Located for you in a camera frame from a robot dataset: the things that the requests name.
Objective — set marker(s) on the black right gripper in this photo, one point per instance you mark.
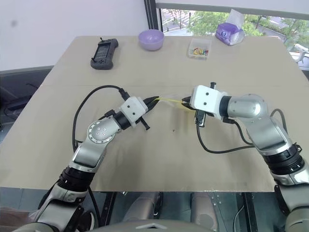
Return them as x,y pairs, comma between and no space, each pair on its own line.
200,119

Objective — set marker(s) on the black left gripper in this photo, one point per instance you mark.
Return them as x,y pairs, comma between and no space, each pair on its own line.
145,124

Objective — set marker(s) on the yellow rubber band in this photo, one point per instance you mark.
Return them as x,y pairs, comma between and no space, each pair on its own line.
172,101

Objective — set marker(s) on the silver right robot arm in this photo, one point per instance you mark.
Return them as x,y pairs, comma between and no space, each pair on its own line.
256,113

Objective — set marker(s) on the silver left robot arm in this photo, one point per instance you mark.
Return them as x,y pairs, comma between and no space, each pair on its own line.
96,135

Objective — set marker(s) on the clear box of colourful clips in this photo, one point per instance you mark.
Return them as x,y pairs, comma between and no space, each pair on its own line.
200,49

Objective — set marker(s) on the purple plastic bowl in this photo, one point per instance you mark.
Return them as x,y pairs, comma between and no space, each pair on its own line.
151,38

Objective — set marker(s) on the black handheld controller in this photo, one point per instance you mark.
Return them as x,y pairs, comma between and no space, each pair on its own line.
104,54

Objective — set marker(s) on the purple tissue pack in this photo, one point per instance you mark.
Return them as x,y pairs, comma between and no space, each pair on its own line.
228,32

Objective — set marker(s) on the white device beside table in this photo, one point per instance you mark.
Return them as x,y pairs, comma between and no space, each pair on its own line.
300,54

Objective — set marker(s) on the grey robot torso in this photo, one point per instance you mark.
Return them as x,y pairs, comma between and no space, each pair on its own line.
154,226

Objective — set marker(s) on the black sofa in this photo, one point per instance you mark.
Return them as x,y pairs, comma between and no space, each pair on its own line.
17,87

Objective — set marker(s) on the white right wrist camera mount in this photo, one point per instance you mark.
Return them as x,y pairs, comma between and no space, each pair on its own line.
205,99

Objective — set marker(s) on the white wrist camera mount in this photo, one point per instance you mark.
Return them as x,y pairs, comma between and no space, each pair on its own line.
205,99
132,110

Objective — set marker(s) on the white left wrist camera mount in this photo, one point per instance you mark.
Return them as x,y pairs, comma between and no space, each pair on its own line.
132,110

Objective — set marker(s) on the dark window frame post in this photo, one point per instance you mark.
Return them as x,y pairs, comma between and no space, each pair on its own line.
152,14

